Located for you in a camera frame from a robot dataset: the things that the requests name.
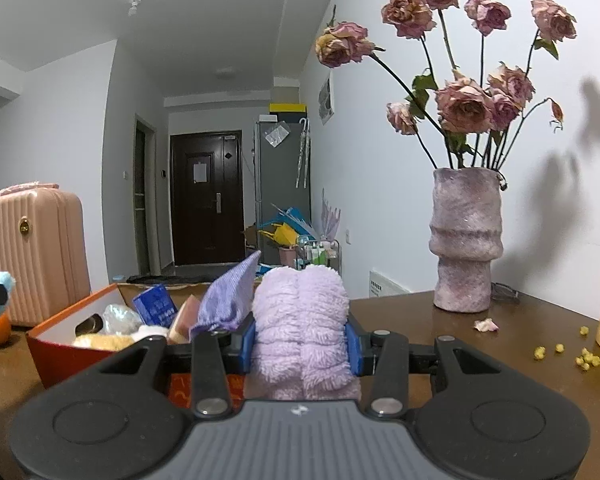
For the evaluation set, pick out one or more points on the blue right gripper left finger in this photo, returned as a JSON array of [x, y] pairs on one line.
[[247, 336]]

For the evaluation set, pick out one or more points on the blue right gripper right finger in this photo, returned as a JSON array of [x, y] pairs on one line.
[[357, 345]]

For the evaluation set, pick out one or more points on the lilac fuzzy towel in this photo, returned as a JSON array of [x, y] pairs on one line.
[[300, 352]]

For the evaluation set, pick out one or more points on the purple woven pouch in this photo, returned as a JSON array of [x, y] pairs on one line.
[[228, 300]]

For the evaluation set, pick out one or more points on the blue handkerchief tissue pack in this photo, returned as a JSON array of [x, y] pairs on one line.
[[155, 306]]

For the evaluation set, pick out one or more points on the white yellow plush toy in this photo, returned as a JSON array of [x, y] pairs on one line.
[[114, 343]]

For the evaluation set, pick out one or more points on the clear plastic bag bundle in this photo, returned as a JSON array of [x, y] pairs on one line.
[[118, 319]]

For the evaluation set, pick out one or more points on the pink striped sponge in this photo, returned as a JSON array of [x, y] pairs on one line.
[[184, 321]]

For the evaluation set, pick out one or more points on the pink ribbed suitcase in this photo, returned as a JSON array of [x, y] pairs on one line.
[[42, 247]]

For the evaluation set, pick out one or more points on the metal storage trolley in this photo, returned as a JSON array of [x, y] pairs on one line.
[[319, 253]]

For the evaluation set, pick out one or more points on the orange cardboard box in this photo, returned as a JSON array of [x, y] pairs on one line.
[[55, 358]]

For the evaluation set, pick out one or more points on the fallen pink petal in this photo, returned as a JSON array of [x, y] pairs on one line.
[[486, 326]]

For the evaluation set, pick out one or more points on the purple textured vase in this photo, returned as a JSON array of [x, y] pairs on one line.
[[466, 236]]

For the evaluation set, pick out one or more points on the dark brown entry door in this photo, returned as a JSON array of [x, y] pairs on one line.
[[207, 209]]

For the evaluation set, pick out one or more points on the grey refrigerator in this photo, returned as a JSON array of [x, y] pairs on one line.
[[276, 169]]

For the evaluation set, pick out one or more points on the dried pink rose bouquet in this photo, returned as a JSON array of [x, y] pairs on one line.
[[479, 118]]

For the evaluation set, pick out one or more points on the yellow box on refrigerator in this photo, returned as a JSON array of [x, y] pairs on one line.
[[296, 108]]

